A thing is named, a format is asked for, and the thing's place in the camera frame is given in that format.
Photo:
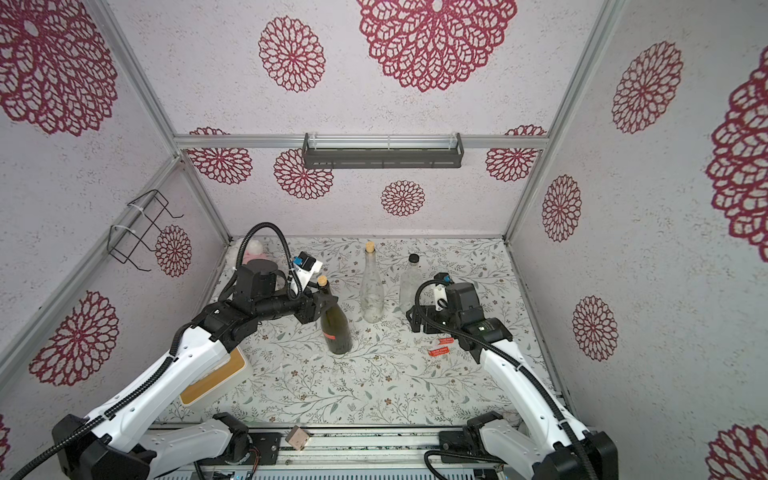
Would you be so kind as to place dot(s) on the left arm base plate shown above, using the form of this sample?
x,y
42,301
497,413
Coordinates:
x,y
264,449

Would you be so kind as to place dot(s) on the red peeled label sticker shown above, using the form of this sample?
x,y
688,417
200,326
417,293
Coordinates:
x,y
439,351

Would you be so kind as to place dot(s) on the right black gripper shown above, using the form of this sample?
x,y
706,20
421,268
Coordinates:
x,y
417,317

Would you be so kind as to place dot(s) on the dark green wine bottle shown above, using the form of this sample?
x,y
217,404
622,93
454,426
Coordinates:
x,y
334,323

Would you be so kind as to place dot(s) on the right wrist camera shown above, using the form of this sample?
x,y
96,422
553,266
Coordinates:
x,y
442,279

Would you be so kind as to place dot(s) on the tall clear corked bottle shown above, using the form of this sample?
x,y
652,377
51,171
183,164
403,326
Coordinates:
x,y
372,291

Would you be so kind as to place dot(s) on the clear bottle with red label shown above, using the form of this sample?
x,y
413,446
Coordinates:
x,y
410,279

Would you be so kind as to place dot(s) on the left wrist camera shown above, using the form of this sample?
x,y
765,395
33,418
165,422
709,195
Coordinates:
x,y
303,268

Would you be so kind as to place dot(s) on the small wooden block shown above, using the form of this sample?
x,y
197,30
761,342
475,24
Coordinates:
x,y
297,438

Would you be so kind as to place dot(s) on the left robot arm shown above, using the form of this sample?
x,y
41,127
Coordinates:
x,y
113,442

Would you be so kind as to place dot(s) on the black wire wall basket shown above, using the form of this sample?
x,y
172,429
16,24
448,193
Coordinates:
x,y
125,238

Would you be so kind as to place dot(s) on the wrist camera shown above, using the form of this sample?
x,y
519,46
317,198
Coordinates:
x,y
442,279
303,268

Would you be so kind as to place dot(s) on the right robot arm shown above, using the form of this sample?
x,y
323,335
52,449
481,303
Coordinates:
x,y
555,444

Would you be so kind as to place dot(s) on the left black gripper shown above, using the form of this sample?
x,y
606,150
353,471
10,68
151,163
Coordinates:
x,y
310,306

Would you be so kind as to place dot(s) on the black wall shelf rack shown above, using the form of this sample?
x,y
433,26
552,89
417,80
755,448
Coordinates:
x,y
382,152

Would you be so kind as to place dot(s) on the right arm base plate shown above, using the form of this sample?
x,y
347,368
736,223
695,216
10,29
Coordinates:
x,y
458,446

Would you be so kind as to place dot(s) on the white plush toy pink shirt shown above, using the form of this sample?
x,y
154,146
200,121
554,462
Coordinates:
x,y
254,250

